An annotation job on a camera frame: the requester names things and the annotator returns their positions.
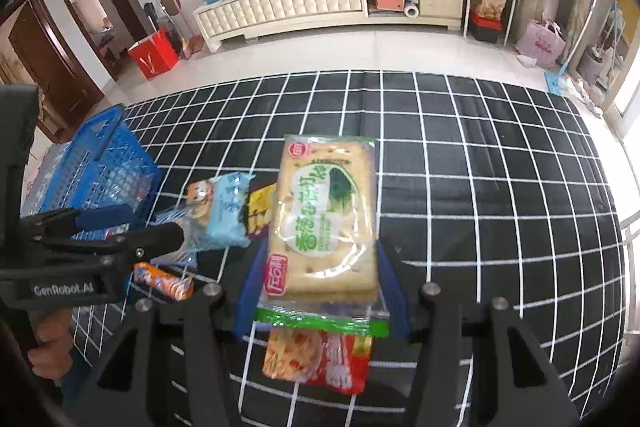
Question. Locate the black white checkered tablecloth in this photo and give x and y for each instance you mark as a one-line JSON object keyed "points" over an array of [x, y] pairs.
{"points": [[500, 157]]}

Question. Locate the green cracker packet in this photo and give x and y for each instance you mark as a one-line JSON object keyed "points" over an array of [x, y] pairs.
{"points": [[325, 217]]}

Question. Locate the person's left hand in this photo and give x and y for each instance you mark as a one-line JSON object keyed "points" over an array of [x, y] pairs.
{"points": [[47, 344]]}

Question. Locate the clear snack packet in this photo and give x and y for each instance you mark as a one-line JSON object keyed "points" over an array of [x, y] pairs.
{"points": [[187, 252]]}

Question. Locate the blue plastic basket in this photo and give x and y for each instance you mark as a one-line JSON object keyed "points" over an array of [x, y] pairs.
{"points": [[100, 157]]}

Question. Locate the orange box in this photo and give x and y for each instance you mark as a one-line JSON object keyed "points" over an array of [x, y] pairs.
{"points": [[390, 3]]}

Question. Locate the dark wooden door frame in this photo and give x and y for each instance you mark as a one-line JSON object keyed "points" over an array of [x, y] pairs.
{"points": [[50, 57]]}

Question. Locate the bagged yellow bread roll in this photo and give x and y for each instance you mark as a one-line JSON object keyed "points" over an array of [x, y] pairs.
{"points": [[260, 212]]}

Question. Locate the red paper bag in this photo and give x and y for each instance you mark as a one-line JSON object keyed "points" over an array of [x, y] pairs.
{"points": [[152, 54]]}

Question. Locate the orange snack packet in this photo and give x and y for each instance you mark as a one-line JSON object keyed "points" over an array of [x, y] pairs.
{"points": [[165, 282]]}

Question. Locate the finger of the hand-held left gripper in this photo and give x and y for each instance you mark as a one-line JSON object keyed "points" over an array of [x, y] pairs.
{"points": [[107, 214], [155, 239]]}

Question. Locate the light blue snack packet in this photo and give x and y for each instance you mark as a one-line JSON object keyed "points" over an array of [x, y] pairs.
{"points": [[225, 217]]}

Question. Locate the white tv cabinet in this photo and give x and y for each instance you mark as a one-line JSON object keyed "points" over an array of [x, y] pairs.
{"points": [[280, 4]]}

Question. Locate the blue mop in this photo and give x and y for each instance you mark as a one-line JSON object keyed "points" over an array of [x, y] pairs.
{"points": [[555, 82]]}

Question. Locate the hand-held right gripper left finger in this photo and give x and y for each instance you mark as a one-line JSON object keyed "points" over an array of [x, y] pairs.
{"points": [[250, 292]]}

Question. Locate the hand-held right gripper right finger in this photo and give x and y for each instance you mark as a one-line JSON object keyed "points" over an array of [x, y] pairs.
{"points": [[395, 289]]}

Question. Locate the red snack packet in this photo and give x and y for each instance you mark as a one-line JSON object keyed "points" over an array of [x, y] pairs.
{"points": [[340, 367]]}

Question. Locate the white paper roll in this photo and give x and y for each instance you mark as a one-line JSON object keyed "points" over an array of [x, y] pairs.
{"points": [[411, 11]]}

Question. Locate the pink bag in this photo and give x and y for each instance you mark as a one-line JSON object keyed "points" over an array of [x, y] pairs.
{"points": [[540, 44]]}

